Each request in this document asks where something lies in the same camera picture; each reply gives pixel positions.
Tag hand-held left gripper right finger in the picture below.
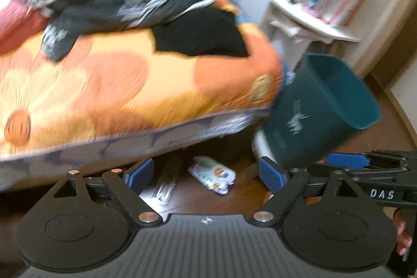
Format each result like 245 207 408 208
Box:
250 156 366 228

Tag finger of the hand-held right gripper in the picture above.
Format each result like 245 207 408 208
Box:
327 149 417 176

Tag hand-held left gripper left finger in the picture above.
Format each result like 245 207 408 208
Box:
52 157 164 228

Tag teal waste bin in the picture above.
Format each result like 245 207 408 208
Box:
261 53 382 170

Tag person's right hand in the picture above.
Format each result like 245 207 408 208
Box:
393 209 410 256

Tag clear plastic container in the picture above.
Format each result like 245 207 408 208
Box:
148 161 180 206

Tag white round container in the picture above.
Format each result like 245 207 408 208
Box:
252 130 279 163

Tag purple white cookie packet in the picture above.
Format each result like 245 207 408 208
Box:
187 156 237 196

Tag orange floral bedspread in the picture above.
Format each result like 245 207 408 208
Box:
0 0 285 161

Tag loose white papers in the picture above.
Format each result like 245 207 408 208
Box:
270 19 336 46

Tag white shelf unit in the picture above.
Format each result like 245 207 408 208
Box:
261 0 417 81

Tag plain black cloth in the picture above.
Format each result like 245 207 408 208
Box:
151 8 250 59

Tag red pink cloth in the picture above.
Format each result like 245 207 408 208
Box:
0 0 50 54

